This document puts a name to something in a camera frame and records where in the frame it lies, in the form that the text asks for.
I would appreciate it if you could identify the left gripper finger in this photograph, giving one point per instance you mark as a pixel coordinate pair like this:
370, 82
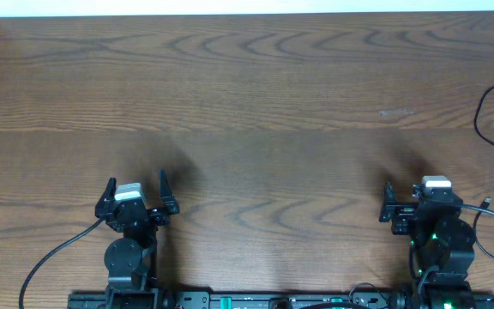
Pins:
166, 195
107, 198

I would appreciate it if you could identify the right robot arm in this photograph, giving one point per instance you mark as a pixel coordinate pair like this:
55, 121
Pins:
441, 249

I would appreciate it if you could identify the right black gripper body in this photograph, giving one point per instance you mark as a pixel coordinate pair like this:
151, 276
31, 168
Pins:
423, 223

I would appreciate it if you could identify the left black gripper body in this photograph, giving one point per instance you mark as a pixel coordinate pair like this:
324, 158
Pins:
157, 219

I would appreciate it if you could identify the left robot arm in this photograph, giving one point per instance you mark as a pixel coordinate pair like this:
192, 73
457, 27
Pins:
130, 260

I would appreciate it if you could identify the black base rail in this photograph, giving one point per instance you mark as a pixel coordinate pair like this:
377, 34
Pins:
205, 300

